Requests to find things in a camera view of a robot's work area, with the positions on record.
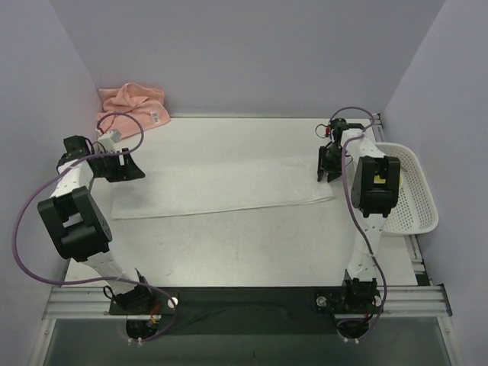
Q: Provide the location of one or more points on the aluminium front rail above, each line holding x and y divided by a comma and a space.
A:
396, 301

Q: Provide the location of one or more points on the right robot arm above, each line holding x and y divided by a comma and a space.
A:
372, 196

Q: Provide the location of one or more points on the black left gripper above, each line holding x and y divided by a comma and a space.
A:
124, 164

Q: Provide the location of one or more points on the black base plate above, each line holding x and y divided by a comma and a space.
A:
246, 322

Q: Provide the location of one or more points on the pink towel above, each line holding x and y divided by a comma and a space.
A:
143, 103

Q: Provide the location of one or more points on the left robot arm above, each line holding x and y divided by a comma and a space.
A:
77, 226

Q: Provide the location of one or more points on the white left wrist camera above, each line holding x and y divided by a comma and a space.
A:
109, 140

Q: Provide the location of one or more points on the white towel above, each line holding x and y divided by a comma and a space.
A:
184, 190

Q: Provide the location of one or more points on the white perforated plastic basket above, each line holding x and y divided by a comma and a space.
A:
415, 212

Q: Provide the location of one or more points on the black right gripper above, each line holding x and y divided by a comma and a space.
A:
329, 162

